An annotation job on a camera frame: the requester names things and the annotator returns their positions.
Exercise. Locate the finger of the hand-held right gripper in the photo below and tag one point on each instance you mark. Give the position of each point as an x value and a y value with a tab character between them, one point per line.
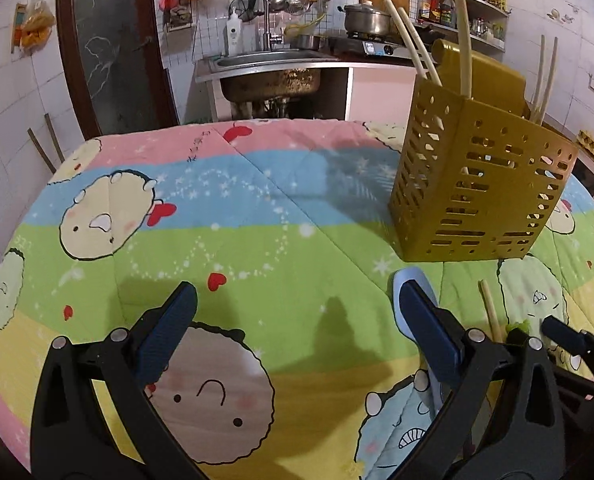
564	335

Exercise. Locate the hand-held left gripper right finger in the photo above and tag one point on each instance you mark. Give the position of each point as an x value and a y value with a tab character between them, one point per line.
429	332

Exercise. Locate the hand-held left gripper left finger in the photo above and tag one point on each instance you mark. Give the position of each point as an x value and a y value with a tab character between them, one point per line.
169	325

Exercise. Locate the light blue spoon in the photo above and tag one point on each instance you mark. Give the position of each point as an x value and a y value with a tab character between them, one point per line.
398	300

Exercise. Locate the yellow slotted utensil holder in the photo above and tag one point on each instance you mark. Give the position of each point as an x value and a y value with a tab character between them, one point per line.
467	185

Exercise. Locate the colourful cartoon printed blanket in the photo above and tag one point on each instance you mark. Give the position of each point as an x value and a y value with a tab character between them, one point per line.
257	210

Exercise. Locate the wooden stick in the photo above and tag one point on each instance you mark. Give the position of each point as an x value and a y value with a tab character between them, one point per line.
41	150
56	135

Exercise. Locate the steel sink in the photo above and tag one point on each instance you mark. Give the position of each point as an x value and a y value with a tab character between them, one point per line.
277	70

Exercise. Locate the brown door with frosted glass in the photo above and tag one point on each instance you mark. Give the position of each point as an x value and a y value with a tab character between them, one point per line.
117	45

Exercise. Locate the gas stove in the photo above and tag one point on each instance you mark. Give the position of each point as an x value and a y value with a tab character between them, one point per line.
372	47

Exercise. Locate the white soap bottle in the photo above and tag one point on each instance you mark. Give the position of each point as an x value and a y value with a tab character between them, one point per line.
234	34

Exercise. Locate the small steel saucepan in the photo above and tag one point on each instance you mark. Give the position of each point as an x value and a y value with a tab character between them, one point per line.
304	41

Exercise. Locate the steel pot with lid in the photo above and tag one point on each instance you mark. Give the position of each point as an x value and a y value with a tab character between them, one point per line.
367	20

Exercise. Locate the steel faucet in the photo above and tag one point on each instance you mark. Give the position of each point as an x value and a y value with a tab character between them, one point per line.
267	20

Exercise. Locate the metal corner shelf with bottles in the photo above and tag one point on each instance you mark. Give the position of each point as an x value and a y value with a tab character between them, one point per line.
469	7

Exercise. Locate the hanging plastic bag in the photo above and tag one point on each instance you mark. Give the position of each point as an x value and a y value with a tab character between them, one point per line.
36	25

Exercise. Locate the white wall hooks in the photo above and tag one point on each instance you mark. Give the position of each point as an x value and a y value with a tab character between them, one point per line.
562	14

